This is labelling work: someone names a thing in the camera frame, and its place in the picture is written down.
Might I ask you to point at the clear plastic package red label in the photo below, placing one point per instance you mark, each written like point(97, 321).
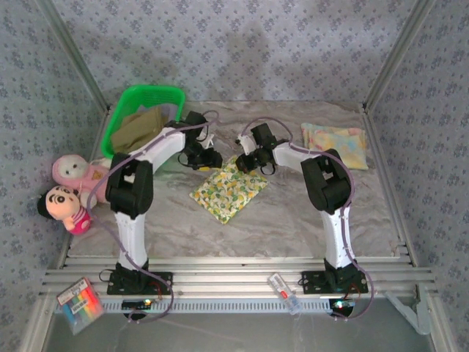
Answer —
point(284, 291)

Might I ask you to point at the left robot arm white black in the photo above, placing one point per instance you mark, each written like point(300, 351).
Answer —
point(132, 238)

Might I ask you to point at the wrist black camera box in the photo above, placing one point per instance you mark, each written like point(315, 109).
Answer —
point(264, 133)
point(194, 120)

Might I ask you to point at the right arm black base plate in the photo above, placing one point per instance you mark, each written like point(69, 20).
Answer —
point(311, 284)

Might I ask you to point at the aluminium side rail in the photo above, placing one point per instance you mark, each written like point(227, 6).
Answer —
point(372, 127)

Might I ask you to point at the green plastic basket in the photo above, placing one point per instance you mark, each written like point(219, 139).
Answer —
point(154, 95)

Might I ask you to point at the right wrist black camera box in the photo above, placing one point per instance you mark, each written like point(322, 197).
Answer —
point(264, 133)

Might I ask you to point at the lemon print skirt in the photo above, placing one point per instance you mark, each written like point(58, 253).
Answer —
point(227, 190)

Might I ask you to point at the aluminium frame post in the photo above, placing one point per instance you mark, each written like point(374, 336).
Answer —
point(73, 55)
point(399, 55)

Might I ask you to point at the aluminium frame rails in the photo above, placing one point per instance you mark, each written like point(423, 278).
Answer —
point(227, 278)

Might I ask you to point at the small black controller board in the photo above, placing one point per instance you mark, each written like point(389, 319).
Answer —
point(137, 303)
point(342, 308)

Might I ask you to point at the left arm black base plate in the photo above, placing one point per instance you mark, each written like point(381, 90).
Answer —
point(161, 280)

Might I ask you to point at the grey metal corner bracket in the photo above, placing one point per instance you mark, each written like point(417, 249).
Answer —
point(414, 315)

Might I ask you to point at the pastel pink flower skirt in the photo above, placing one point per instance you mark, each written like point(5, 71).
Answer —
point(340, 141)

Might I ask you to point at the pink hooded plush doll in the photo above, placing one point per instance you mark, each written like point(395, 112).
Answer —
point(69, 170)

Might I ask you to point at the coloured marker pack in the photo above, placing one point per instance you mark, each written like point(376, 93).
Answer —
point(80, 306)

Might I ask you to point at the black haired plush doll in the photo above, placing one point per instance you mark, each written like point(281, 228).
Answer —
point(58, 203)

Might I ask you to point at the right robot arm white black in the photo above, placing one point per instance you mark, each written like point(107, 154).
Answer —
point(339, 238)

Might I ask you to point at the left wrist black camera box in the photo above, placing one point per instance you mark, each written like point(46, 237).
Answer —
point(194, 120)

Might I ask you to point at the khaki skirt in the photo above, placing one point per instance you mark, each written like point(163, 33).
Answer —
point(135, 128)

